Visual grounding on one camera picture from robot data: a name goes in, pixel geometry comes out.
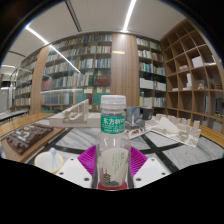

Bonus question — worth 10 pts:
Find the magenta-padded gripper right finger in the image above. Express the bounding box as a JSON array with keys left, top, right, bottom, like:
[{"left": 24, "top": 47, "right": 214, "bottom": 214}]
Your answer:
[{"left": 128, "top": 146, "right": 171, "bottom": 190}]

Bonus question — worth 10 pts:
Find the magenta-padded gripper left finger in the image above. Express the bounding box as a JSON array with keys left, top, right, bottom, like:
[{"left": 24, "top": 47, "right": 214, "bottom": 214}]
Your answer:
[{"left": 54, "top": 145, "right": 98, "bottom": 190}]

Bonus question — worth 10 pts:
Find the clear green-labelled drink bottle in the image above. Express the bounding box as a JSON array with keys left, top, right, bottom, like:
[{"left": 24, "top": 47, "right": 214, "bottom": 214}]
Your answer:
[{"left": 95, "top": 94, "right": 132, "bottom": 190}]

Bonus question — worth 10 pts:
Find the white plastic stirrer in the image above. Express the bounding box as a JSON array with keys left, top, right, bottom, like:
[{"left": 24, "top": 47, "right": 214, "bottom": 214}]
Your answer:
[{"left": 49, "top": 147, "right": 58, "bottom": 171}]

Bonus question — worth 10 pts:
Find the white yellow-rimmed cup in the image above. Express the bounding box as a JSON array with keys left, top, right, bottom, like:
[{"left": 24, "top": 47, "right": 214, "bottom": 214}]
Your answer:
[{"left": 33, "top": 151, "right": 65, "bottom": 175}]

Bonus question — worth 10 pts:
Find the white architectural model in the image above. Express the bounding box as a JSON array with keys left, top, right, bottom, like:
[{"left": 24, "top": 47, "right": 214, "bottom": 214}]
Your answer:
[{"left": 144, "top": 113, "right": 203, "bottom": 148}]

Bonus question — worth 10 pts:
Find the beige architectural model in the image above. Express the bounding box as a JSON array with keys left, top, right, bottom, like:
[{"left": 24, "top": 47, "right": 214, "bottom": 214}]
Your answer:
[{"left": 49, "top": 98, "right": 102, "bottom": 128}]

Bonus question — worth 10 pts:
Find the brown model on wooden board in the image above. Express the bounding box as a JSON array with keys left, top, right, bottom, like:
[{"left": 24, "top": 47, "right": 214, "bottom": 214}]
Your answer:
[{"left": 1, "top": 122, "right": 66, "bottom": 163}]

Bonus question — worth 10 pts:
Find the curved wooden bench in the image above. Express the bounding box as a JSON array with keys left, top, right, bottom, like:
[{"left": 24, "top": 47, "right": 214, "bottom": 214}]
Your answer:
[
  {"left": 0, "top": 112, "right": 54, "bottom": 138},
  {"left": 199, "top": 124, "right": 224, "bottom": 148}
]

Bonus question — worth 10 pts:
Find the curved book-filled bookshelf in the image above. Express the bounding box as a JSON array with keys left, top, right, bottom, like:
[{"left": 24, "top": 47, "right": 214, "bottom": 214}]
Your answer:
[{"left": 12, "top": 49, "right": 40, "bottom": 109}]

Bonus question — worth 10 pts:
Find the narrow book-filled bookshelf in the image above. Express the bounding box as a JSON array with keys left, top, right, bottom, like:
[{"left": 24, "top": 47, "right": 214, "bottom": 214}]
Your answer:
[{"left": 135, "top": 37, "right": 168, "bottom": 109}]

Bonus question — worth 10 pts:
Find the wide book-filled bookshelf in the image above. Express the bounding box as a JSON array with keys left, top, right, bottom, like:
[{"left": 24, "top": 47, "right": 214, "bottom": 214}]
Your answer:
[{"left": 39, "top": 33, "right": 113, "bottom": 113}]

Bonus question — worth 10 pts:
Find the wooden cubby shelf unit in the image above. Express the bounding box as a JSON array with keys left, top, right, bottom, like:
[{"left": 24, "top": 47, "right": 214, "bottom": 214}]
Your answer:
[{"left": 159, "top": 18, "right": 224, "bottom": 134}]

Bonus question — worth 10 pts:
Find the linear ceiling light strip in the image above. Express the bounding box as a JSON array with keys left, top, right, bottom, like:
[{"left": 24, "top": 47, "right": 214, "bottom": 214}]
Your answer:
[{"left": 121, "top": 0, "right": 138, "bottom": 33}]

